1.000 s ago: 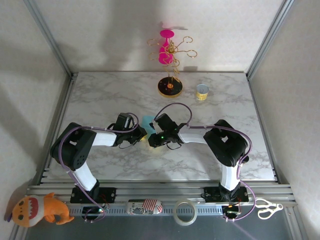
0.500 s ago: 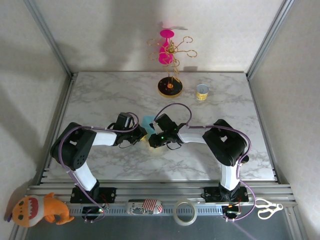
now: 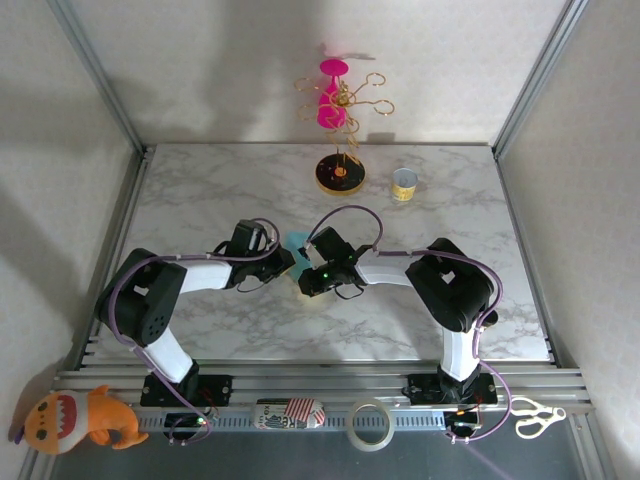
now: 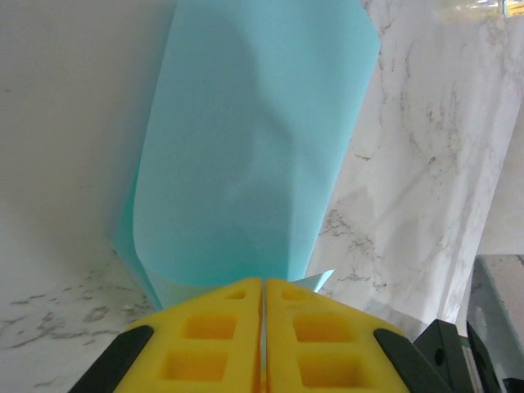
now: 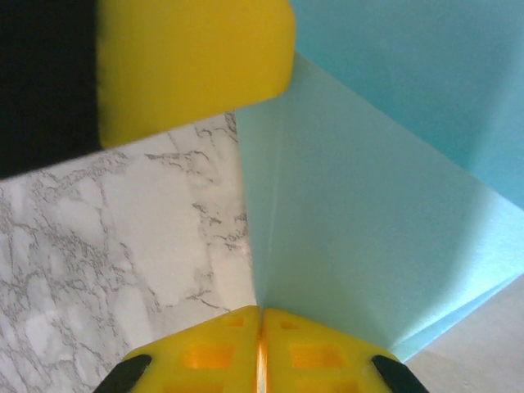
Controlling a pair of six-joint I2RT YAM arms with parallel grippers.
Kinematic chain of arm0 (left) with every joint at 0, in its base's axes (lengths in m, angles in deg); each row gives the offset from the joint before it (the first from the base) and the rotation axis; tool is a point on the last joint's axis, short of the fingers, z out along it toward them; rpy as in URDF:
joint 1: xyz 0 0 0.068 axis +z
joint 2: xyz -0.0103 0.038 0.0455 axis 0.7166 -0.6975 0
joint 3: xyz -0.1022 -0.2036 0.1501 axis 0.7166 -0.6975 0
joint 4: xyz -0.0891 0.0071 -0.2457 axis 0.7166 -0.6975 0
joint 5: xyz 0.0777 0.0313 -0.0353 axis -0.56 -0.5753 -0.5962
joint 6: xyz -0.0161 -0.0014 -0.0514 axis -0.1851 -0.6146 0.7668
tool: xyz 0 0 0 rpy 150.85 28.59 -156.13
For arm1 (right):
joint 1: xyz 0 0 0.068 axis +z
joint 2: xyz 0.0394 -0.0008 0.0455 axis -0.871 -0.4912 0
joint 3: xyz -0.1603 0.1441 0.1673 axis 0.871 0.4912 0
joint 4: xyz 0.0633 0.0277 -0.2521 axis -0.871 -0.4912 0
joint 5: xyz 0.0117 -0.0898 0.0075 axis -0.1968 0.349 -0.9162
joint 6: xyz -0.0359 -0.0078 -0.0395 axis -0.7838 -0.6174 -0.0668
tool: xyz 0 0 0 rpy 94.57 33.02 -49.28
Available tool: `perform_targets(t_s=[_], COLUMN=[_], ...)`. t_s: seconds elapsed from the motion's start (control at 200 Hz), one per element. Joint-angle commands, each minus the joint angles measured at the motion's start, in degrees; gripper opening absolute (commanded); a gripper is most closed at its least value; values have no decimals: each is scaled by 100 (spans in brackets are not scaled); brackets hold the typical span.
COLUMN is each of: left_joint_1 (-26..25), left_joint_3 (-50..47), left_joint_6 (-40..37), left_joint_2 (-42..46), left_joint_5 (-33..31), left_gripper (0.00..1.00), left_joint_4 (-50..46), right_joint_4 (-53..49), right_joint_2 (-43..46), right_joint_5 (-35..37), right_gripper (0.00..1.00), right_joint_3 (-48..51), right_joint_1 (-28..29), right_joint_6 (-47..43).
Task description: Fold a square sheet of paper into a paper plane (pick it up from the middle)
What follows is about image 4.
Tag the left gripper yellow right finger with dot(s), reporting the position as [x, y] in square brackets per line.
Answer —
[327, 348]

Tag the yellow tin can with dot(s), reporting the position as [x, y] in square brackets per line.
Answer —
[513, 8]

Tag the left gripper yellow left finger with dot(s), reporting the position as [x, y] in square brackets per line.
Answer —
[204, 348]

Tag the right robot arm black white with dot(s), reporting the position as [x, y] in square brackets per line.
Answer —
[440, 340]

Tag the turquoise paper sheet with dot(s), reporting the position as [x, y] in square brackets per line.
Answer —
[245, 143]

